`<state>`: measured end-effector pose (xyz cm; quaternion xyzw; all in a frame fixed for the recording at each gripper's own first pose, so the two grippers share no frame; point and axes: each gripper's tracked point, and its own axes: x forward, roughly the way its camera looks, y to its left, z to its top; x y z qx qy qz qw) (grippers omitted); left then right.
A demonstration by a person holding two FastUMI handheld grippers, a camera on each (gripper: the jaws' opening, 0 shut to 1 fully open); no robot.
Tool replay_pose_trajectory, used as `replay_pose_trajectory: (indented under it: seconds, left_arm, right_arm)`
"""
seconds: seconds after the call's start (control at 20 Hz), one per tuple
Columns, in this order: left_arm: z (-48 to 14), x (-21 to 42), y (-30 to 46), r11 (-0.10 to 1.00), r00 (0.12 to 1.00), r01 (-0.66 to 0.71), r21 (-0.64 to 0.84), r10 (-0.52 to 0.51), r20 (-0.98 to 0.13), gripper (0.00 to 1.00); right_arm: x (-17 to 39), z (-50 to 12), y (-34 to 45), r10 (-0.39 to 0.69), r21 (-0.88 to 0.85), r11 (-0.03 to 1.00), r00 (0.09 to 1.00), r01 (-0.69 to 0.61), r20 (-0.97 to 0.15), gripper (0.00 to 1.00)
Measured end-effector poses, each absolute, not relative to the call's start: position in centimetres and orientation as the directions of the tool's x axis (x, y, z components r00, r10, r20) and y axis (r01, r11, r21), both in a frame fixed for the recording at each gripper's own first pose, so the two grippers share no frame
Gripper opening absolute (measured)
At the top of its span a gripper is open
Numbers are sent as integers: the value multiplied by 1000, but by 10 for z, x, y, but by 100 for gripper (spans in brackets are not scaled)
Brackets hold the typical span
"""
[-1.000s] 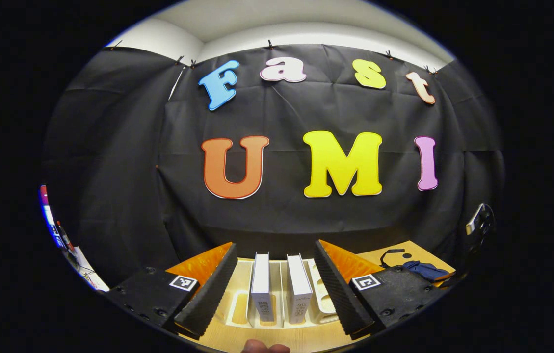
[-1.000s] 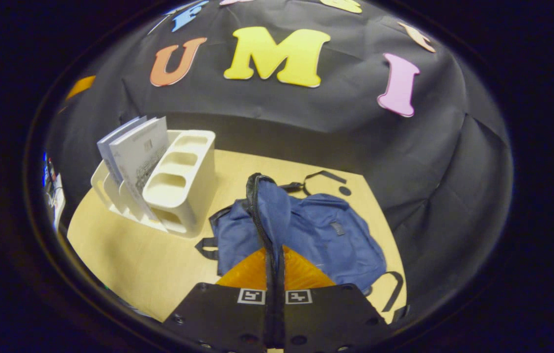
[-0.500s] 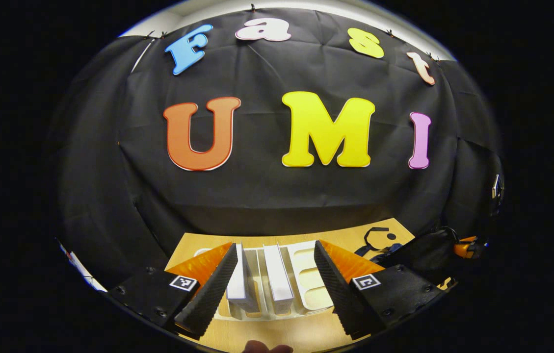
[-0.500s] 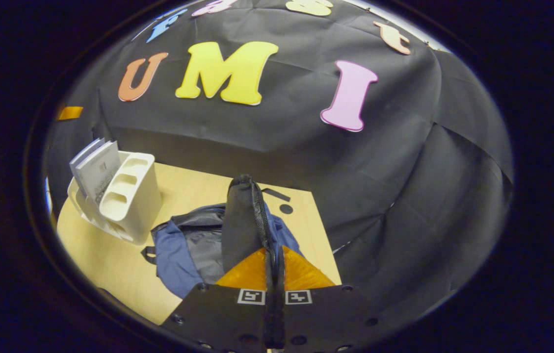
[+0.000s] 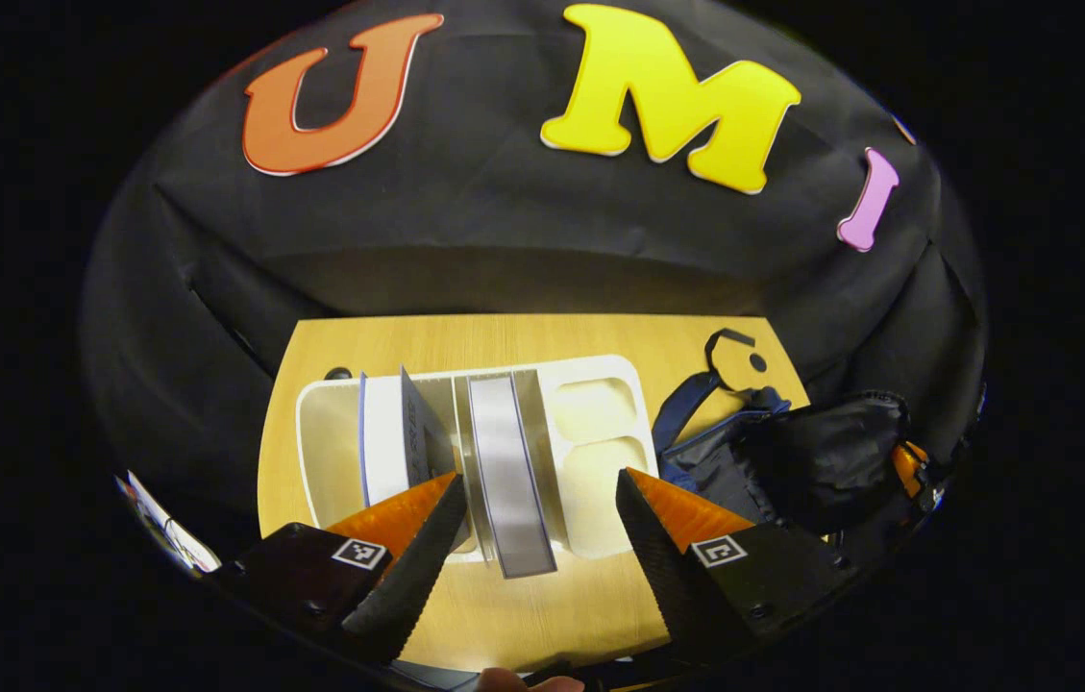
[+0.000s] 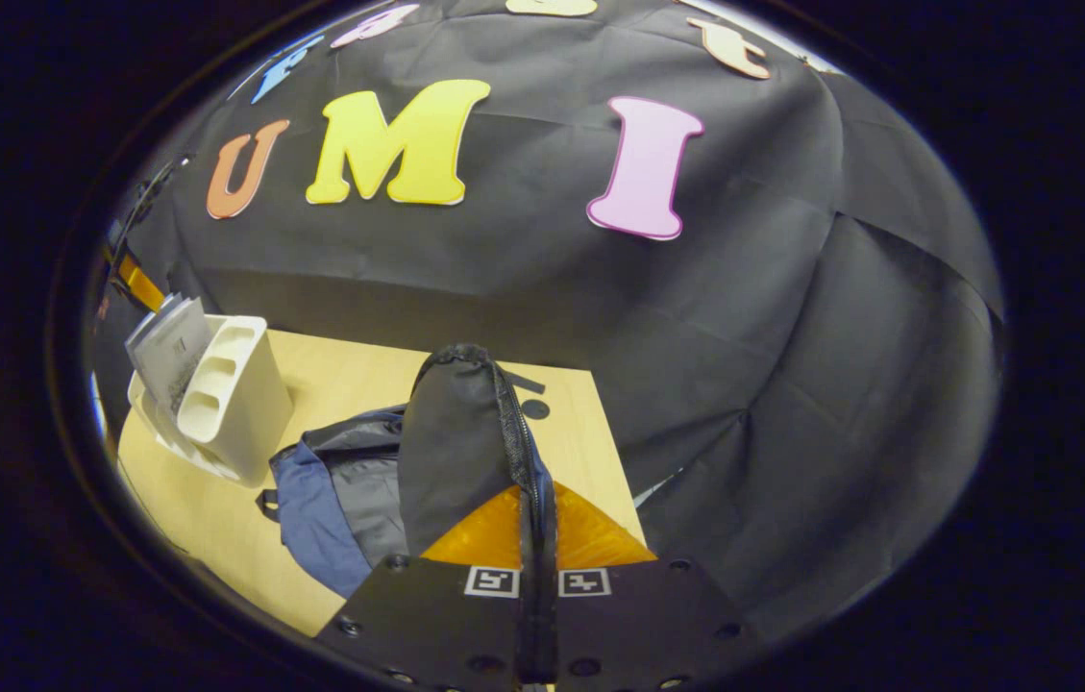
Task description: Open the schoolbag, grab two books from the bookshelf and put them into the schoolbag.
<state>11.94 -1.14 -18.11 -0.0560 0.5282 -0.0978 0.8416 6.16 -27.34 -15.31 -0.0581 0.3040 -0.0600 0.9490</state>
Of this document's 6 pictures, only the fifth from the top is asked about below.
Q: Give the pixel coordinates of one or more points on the pale blue cover book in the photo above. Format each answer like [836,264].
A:
[386,432]
[508,461]

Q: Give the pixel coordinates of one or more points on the blue schoolbag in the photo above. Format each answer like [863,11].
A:
[792,461]

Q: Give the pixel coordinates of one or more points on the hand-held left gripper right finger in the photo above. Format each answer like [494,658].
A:
[662,567]

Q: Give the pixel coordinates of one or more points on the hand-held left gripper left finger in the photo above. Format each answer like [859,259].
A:
[427,557]

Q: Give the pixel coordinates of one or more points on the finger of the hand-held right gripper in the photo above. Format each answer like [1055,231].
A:
[909,466]

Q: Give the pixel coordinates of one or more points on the white side desk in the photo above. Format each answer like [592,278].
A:
[172,529]

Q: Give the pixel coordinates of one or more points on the white plastic bookshelf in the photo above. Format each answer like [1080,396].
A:
[600,452]

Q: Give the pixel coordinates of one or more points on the black round desk grommet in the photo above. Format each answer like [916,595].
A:
[758,362]
[338,373]

